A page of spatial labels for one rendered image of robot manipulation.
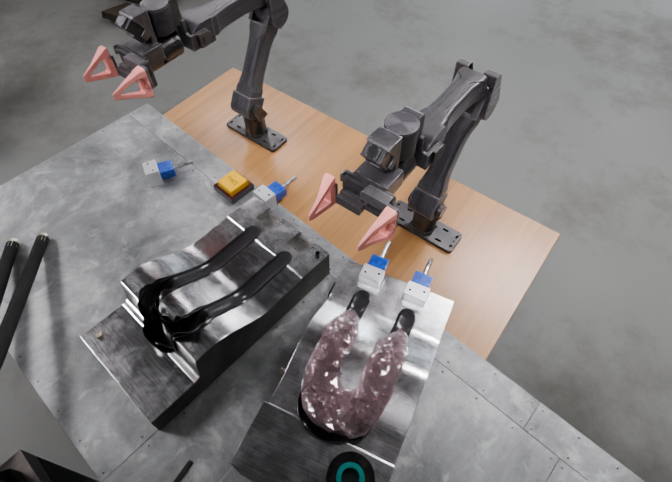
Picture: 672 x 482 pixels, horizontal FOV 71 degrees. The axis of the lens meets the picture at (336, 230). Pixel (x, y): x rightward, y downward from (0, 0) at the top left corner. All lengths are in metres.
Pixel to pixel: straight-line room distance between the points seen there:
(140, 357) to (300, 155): 0.72
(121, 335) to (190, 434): 0.26
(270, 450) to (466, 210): 0.79
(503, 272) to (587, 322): 1.04
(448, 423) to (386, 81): 2.35
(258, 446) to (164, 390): 0.24
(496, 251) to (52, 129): 2.54
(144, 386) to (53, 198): 0.68
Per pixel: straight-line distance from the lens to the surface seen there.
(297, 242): 1.15
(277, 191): 1.29
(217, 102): 1.66
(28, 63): 3.75
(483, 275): 1.23
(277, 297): 1.05
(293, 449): 0.92
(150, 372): 1.07
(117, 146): 1.60
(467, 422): 1.07
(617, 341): 2.27
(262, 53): 1.38
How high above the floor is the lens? 1.81
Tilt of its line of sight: 54 degrees down
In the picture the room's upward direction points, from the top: straight up
